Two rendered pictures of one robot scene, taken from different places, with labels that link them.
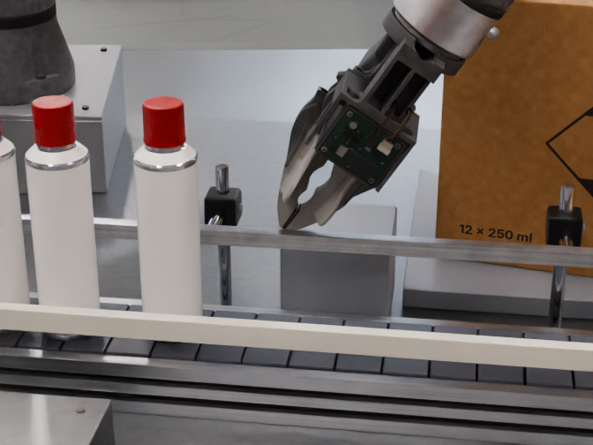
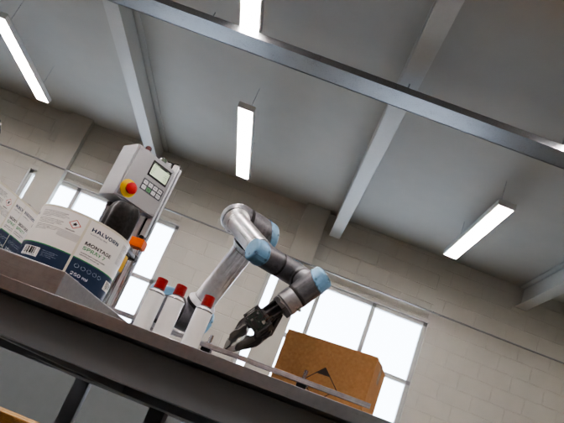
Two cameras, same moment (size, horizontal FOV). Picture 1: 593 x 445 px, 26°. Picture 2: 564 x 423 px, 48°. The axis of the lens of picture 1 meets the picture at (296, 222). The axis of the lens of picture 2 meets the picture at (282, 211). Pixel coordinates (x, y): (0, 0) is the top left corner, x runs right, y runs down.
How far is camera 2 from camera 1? 1.12 m
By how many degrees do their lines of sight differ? 46
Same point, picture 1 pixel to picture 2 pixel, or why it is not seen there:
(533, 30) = (309, 343)
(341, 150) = (252, 319)
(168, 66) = not seen: hidden behind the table
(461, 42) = (291, 304)
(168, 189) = (201, 315)
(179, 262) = (195, 337)
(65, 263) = (164, 326)
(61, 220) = (169, 313)
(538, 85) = (305, 360)
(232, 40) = not seen: outside the picture
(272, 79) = not seen: hidden behind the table
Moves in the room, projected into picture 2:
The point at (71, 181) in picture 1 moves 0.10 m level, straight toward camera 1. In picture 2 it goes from (178, 304) to (180, 299)
